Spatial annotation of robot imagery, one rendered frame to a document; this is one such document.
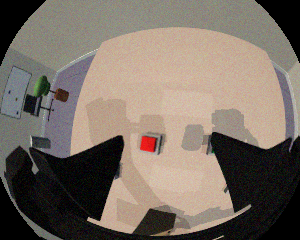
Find red button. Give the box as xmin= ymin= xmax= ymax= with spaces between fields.
xmin=139 ymin=132 xmax=162 ymax=155

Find green button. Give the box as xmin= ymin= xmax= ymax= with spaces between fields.
xmin=206 ymin=135 xmax=215 ymax=156

